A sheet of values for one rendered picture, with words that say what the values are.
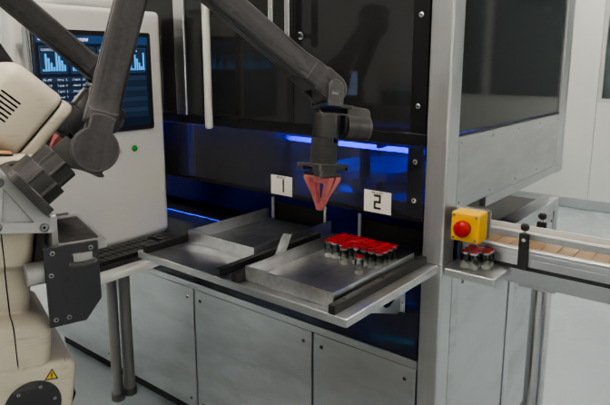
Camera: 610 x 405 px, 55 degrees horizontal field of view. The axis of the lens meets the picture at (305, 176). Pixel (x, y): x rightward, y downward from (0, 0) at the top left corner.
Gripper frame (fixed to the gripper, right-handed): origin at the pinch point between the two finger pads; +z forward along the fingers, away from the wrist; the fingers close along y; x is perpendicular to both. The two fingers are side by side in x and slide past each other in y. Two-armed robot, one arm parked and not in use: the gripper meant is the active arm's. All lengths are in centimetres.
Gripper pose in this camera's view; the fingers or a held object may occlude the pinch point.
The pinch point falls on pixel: (319, 206)
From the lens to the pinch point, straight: 124.1
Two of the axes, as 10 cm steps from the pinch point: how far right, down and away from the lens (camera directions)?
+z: -0.7, 9.9, 0.8
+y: 6.2, -0.1, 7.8
